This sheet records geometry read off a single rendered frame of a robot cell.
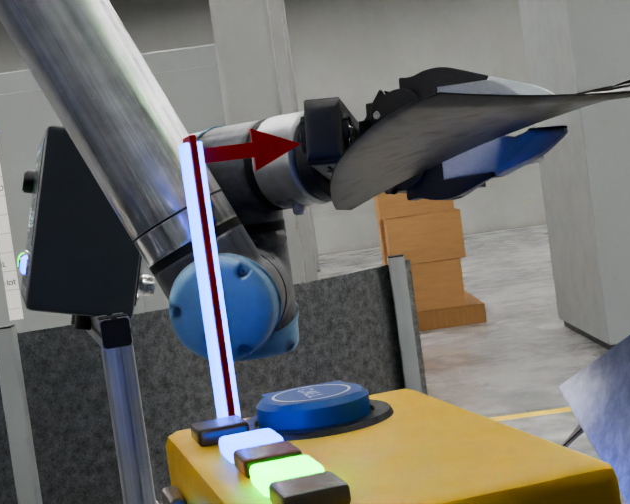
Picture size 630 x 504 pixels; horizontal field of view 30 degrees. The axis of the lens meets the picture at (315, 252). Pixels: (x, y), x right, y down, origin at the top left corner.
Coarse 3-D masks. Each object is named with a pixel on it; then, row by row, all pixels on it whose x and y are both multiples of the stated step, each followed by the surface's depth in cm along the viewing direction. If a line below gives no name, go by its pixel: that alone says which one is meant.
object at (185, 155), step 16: (192, 176) 64; (192, 192) 64; (192, 208) 64; (192, 224) 65; (192, 240) 66; (208, 288) 64; (208, 304) 65; (208, 320) 65; (208, 336) 66; (208, 352) 66; (224, 400) 65; (224, 416) 65
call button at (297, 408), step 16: (320, 384) 43; (336, 384) 42; (352, 384) 42; (272, 400) 41; (288, 400) 40; (304, 400) 40; (320, 400) 40; (336, 400) 40; (352, 400) 40; (368, 400) 41; (272, 416) 40; (288, 416) 40; (304, 416) 39; (320, 416) 39; (336, 416) 40; (352, 416) 40
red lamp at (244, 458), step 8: (248, 448) 36; (256, 448) 35; (264, 448) 35; (272, 448) 35; (280, 448) 35; (288, 448) 35; (296, 448) 35; (240, 456) 35; (248, 456) 34; (256, 456) 34; (264, 456) 34; (272, 456) 34; (280, 456) 34; (288, 456) 34; (240, 464) 35; (248, 464) 34; (248, 472) 34
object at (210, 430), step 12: (216, 420) 41; (228, 420) 41; (240, 420) 40; (192, 432) 41; (204, 432) 39; (216, 432) 40; (228, 432) 40; (240, 432) 40; (204, 444) 39; (216, 444) 40
